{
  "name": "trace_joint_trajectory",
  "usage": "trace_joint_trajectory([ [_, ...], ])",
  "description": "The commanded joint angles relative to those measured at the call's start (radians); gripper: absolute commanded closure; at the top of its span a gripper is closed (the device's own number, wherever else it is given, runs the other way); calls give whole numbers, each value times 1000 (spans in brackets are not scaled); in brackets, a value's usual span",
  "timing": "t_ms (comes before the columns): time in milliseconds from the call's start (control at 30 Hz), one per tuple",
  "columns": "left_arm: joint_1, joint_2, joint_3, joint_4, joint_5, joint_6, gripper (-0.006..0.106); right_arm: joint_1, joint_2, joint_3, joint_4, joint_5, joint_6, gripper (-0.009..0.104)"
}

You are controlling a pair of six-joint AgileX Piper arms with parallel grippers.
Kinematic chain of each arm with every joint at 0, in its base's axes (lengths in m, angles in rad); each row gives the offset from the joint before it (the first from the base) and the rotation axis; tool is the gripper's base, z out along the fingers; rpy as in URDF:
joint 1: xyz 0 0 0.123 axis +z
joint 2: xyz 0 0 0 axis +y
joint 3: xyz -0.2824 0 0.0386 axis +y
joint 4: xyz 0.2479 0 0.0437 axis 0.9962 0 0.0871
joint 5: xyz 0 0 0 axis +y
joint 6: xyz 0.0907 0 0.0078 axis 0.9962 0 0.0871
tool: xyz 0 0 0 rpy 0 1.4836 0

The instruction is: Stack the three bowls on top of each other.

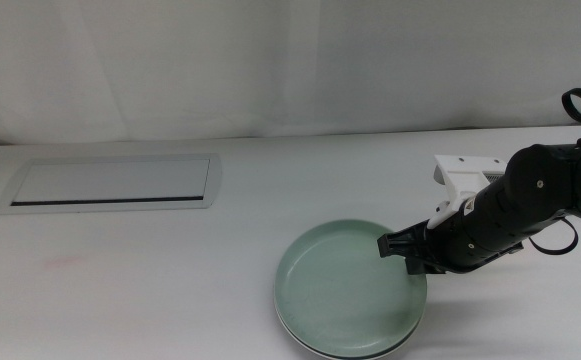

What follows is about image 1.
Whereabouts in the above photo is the white shallow bowl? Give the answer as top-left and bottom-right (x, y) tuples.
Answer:
(273, 294), (424, 360)

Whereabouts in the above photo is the white backdrop curtain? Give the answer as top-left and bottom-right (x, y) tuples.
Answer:
(0, 0), (581, 147)

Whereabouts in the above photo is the silver table cable hatch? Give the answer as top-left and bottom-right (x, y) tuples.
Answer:
(0, 153), (223, 216)

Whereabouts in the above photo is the thin black cable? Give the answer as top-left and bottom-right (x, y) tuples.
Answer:
(526, 215), (580, 257)

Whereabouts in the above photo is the green shallow bowl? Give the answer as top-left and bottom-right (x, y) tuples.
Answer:
(273, 218), (429, 360)

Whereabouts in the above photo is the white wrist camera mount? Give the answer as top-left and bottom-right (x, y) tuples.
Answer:
(426, 153), (509, 231)

